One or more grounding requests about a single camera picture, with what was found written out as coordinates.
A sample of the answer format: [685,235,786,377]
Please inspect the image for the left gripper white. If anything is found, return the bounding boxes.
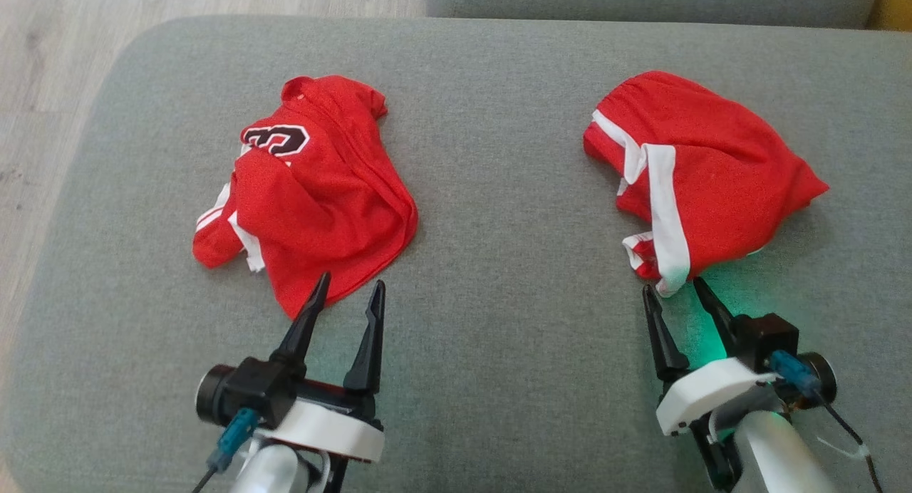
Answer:
[253,272,387,492]

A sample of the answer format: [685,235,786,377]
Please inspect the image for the left black cable teal plug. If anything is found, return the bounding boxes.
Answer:
[191,408,259,493]

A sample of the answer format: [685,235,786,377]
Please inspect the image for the large grey sofa seat cushion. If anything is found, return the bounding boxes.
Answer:
[0,16,912,493]

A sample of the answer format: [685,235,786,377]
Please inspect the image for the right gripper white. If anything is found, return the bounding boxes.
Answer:
[641,277,779,490]

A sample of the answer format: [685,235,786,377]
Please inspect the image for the red shorts with white stripes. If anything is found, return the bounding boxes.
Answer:
[583,71,831,298]

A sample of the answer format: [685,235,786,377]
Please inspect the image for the yellow pillow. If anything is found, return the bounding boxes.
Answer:
[868,0,912,32]

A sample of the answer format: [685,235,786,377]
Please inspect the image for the red jersey with number 3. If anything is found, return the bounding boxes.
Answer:
[192,75,420,319]

